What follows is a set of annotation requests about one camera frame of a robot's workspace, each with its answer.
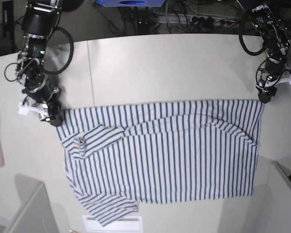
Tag grey bin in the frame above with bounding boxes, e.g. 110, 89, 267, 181
0, 181, 59, 233
243, 162, 291, 233

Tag blue white striped T-shirt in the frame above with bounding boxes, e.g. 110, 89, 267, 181
56, 100, 263, 226

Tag blue box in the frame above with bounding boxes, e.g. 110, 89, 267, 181
97, 0, 165, 7

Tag grey bin right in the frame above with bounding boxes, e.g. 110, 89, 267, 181
243, 162, 291, 233

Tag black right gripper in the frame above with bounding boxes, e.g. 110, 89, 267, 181
21, 74, 63, 126

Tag grey bin left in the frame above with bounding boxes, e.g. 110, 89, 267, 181
0, 181, 59, 233

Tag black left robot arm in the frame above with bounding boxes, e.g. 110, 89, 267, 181
238, 0, 291, 104

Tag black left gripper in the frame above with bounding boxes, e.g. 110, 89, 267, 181
255, 57, 287, 104

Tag white label plate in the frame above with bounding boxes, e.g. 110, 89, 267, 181
83, 216, 143, 233

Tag white power strip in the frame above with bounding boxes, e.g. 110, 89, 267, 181
186, 15, 239, 28

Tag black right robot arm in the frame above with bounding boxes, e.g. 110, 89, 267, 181
14, 0, 74, 127

